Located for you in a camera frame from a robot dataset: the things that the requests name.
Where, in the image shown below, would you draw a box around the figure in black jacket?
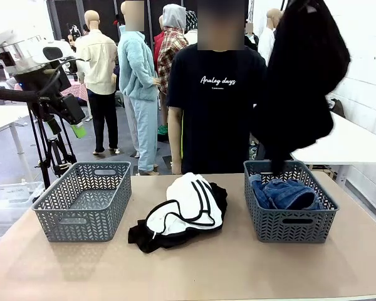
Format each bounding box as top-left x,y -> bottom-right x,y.
244,21 -> 259,51

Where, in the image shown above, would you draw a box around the white shorts with black trim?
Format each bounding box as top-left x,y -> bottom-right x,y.
145,172 -> 224,236

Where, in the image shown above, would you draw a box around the large black hooded top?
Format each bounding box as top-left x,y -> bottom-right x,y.
250,0 -> 352,177

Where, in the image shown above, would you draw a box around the black trousers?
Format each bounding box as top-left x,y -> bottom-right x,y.
127,181 -> 229,254

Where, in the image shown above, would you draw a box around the person's right forearm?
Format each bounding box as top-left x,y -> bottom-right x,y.
168,106 -> 184,166

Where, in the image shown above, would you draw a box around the left arm black cable sleeve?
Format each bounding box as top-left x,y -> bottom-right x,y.
0,58 -> 85,105

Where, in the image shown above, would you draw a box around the table with red chequered cloth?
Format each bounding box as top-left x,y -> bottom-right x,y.
61,80 -> 88,102

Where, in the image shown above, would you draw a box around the blue denim jeans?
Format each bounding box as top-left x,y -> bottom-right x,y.
249,174 -> 325,211

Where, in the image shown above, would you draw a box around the person in black T-shirt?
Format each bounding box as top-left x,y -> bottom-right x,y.
166,0 -> 269,175

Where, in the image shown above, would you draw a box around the black camera tripod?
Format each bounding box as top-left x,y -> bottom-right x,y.
26,103 -> 78,189

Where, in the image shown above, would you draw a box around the mannequin in white coat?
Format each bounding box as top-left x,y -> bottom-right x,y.
257,8 -> 283,67

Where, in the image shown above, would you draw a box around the mannequin in cream shirt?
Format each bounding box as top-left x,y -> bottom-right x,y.
76,9 -> 120,157

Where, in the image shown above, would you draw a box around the white desk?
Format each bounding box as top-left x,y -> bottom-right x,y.
0,105 -> 34,182

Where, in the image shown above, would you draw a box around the brown cloth by wall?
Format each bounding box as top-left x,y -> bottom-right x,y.
328,98 -> 345,119

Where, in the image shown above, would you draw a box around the white side table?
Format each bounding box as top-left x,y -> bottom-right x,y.
290,111 -> 376,180

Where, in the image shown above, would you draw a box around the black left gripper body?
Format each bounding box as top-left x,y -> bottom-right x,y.
34,90 -> 70,119

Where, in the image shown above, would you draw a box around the mannequin in plaid hooded shirt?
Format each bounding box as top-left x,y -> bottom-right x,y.
153,3 -> 191,126

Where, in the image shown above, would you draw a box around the grey plastic woven basket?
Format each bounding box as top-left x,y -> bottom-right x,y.
243,159 -> 340,244
31,161 -> 132,243

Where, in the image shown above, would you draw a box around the mannequin in light blue fleece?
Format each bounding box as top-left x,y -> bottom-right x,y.
117,1 -> 161,176

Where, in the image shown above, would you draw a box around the clear plastic storage box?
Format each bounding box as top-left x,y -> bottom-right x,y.
0,181 -> 45,221

